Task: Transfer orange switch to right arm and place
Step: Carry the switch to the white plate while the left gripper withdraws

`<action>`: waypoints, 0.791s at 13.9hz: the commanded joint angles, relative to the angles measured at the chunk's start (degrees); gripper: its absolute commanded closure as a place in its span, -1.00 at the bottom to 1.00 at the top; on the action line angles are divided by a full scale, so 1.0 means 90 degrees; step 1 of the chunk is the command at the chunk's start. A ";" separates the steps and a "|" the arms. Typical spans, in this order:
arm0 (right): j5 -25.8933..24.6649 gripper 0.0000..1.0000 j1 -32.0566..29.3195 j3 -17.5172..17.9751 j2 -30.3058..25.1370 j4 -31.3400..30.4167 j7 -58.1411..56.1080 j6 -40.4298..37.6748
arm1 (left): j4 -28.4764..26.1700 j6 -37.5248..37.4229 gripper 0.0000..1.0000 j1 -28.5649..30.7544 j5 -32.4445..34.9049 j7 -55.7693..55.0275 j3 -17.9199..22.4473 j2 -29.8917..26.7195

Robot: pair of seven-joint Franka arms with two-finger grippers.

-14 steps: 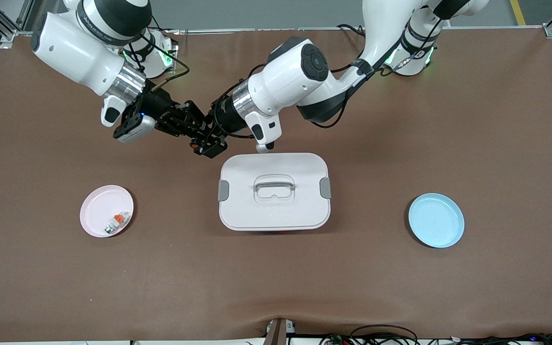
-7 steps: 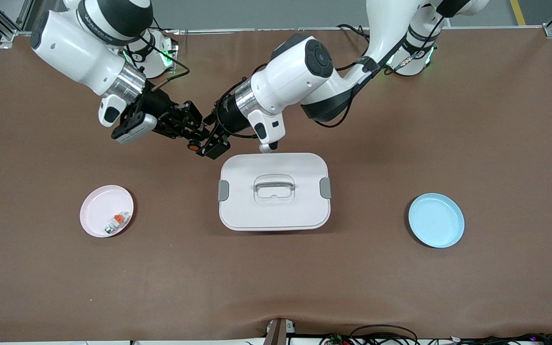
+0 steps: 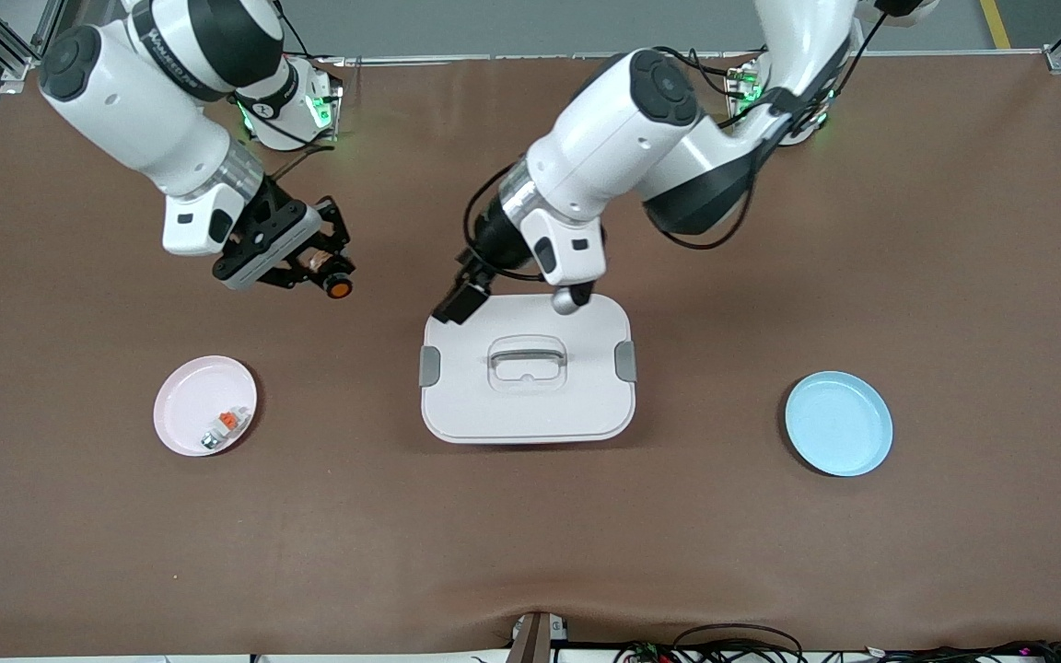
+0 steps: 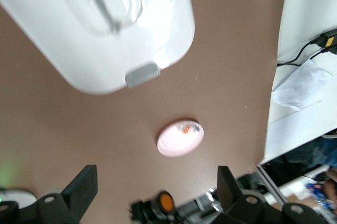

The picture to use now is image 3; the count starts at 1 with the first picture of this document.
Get metal table edge bracket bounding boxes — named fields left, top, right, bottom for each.
left=506, top=610, right=570, bottom=663

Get brown table cover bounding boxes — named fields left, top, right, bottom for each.
left=0, top=53, right=1061, bottom=657

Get light blue round plate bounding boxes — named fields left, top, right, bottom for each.
left=785, top=371, right=894, bottom=478

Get pale pink round plate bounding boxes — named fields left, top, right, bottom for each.
left=153, top=355, right=258, bottom=458

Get small white orange switch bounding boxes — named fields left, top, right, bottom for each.
left=201, top=405, right=251, bottom=452

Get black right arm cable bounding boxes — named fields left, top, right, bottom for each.
left=265, top=138, right=336, bottom=183

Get orange black push-button switch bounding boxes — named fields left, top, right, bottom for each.
left=298, top=249, right=356, bottom=301

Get aluminium table edge rail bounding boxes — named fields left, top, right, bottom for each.
left=0, top=48, right=1061, bottom=73

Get grey box lid handle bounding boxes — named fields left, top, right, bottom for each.
left=489, top=346, right=569, bottom=371

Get black looped cable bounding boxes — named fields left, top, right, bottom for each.
left=673, top=623, right=805, bottom=663

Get coloured wires with circuit board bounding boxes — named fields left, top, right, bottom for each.
left=613, top=640, right=679, bottom=663

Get tangled black cable bundle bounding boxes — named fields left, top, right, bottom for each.
left=862, top=638, right=1061, bottom=663

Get white lidded storage box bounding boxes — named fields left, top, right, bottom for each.
left=419, top=293, right=639, bottom=446

